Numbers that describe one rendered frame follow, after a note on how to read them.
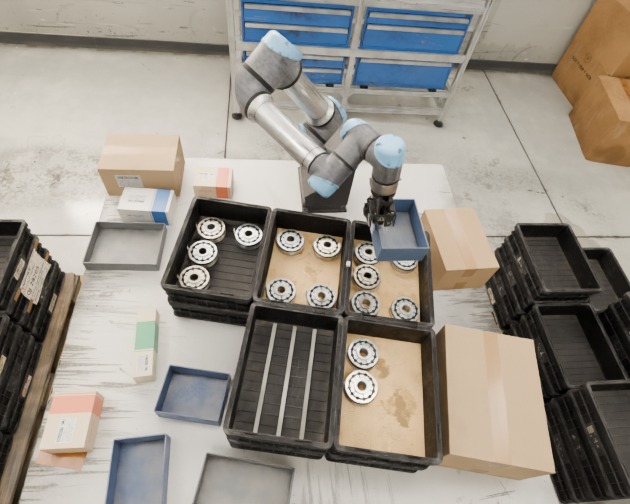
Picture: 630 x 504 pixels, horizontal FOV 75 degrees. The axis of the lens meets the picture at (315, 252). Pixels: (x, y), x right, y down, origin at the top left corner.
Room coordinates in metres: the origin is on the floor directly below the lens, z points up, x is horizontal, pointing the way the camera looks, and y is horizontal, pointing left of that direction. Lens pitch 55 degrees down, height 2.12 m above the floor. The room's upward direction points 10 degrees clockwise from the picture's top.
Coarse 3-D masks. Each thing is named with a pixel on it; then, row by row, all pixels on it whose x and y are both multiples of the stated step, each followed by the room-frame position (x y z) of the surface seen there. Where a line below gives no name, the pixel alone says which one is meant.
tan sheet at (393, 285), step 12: (360, 240) 0.98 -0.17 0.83; (384, 264) 0.89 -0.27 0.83; (384, 276) 0.84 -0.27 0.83; (396, 276) 0.85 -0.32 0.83; (408, 276) 0.86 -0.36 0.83; (384, 288) 0.79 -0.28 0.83; (396, 288) 0.79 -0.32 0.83; (408, 288) 0.80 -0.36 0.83; (384, 300) 0.74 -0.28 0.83; (384, 312) 0.69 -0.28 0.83
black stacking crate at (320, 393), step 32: (256, 320) 0.57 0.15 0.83; (288, 320) 0.58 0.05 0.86; (320, 320) 0.58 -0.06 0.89; (256, 352) 0.46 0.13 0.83; (288, 352) 0.48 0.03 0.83; (320, 352) 0.50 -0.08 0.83; (256, 384) 0.36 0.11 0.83; (288, 384) 0.38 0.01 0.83; (320, 384) 0.40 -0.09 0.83; (288, 416) 0.29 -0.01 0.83; (320, 416) 0.30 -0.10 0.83; (288, 448) 0.20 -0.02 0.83
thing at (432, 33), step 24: (384, 24) 2.84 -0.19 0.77; (408, 24) 2.87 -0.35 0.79; (432, 24) 2.91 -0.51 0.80; (456, 24) 2.94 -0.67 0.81; (360, 48) 2.81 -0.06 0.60; (384, 48) 2.84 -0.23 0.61; (408, 48) 2.88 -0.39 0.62; (432, 48) 2.92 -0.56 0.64; (456, 48) 2.95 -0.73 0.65; (360, 72) 2.81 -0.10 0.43; (384, 72) 2.85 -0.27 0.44; (408, 72) 2.89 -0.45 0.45; (432, 72) 2.93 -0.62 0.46
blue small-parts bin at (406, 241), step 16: (400, 208) 0.95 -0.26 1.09; (416, 208) 0.92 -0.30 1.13; (400, 224) 0.90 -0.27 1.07; (416, 224) 0.88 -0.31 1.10; (384, 240) 0.82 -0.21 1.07; (400, 240) 0.83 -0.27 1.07; (416, 240) 0.84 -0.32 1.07; (384, 256) 0.74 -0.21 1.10; (400, 256) 0.75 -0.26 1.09; (416, 256) 0.76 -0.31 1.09
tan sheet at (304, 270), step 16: (304, 240) 0.94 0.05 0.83; (272, 256) 0.84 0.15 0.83; (288, 256) 0.85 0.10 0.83; (304, 256) 0.86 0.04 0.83; (272, 272) 0.77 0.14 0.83; (288, 272) 0.78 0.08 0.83; (304, 272) 0.79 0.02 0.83; (320, 272) 0.80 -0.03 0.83; (336, 272) 0.82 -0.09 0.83; (304, 288) 0.73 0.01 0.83; (336, 288) 0.75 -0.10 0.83; (304, 304) 0.66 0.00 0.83; (336, 304) 0.69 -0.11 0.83
